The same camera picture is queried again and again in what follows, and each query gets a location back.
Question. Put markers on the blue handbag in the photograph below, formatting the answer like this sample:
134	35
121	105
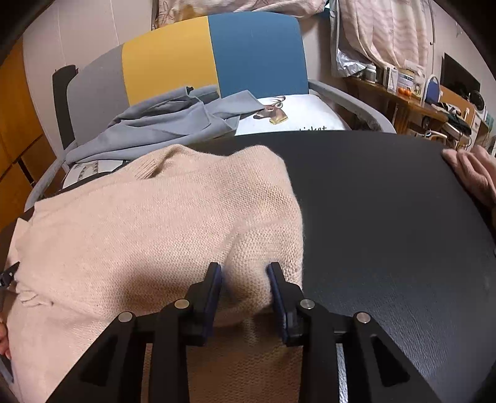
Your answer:
432	93

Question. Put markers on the wooden wardrobe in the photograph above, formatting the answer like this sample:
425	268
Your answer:
19	116

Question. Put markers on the white deer print pillow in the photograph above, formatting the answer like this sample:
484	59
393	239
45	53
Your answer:
310	116

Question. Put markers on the wooden cabinet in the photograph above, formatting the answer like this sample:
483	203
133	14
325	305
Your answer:
457	97

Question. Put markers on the beige knit sweater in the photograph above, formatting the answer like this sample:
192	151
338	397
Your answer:
155	217

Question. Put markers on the wooden desk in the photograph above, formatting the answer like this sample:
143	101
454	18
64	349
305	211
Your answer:
387	97

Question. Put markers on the person's left hand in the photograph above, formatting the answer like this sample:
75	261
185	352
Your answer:
3	337

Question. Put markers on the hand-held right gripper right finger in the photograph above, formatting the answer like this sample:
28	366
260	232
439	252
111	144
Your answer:
276	294

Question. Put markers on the floral hanging bedding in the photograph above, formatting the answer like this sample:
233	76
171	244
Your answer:
232	7

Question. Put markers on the white patterned seat cushion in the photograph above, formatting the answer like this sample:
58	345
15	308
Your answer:
93	170

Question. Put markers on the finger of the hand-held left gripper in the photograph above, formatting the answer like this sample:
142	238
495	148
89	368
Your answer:
8	276

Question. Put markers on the small black fan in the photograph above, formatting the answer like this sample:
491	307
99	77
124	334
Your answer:
476	101

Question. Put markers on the black monitor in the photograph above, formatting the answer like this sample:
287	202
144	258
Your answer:
459	77

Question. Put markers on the black stand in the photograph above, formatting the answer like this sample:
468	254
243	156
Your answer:
64	104

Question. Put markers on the grey yellow blue armchair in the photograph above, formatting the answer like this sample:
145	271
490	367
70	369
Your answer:
252	50

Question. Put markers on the white jar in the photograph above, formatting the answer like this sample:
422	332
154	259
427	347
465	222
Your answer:
370	73

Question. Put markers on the white radio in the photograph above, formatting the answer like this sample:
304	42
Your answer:
414	83

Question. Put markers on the pale striped curtain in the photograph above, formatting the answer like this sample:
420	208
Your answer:
387	31

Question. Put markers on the grey garment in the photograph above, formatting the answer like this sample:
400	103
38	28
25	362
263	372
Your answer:
162	124

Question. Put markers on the white carton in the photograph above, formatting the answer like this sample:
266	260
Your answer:
391	79

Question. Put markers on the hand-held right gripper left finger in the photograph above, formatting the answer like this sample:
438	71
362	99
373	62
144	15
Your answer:
216	294

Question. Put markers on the silver foil bag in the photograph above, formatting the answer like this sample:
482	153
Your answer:
350	62

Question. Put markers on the dark cloth pile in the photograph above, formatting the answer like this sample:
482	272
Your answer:
453	116

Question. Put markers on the pink knit sweater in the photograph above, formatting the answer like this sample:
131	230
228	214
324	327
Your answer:
476	174

